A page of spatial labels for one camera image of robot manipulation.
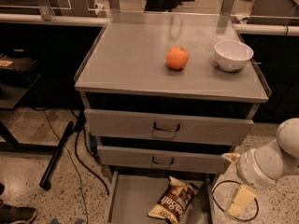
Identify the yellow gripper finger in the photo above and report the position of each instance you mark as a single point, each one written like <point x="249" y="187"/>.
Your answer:
<point x="231" y="157"/>
<point x="244" y="195"/>

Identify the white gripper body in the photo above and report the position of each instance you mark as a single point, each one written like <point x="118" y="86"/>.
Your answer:
<point x="247" y="167"/>

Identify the brown chip bag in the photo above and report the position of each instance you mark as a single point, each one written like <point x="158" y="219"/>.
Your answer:
<point x="174" y="202"/>

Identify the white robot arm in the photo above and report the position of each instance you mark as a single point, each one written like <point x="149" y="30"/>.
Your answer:
<point x="287" y="138"/>

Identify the middle grey drawer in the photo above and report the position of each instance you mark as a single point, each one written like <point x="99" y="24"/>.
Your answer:
<point x="165" y="160"/>

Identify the grey drawer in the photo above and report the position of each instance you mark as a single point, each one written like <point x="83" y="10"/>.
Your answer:
<point x="165" y="160"/>
<point x="134" y="192"/>
<point x="173" y="128"/>

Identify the grey drawer cabinet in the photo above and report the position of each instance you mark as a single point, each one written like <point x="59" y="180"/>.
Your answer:
<point x="167" y="95"/>

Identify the bottom grey drawer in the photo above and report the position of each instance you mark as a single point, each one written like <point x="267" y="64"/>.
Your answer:
<point x="134" y="192"/>

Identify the top grey drawer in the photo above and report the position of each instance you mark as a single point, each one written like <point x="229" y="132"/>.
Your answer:
<point x="173" y="128"/>

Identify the white bowl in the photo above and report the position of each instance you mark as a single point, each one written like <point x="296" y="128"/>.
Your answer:
<point x="232" y="55"/>

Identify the orange fruit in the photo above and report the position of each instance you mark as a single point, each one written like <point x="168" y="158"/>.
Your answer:
<point x="177" y="57"/>

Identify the black metal stand leg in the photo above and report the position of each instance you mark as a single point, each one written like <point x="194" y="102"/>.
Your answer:
<point x="46" y="178"/>

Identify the black side table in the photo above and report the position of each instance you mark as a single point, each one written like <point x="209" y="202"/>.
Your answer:
<point x="9" y="99"/>

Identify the dark shoe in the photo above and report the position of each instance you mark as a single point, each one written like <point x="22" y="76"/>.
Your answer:
<point x="10" y="214"/>

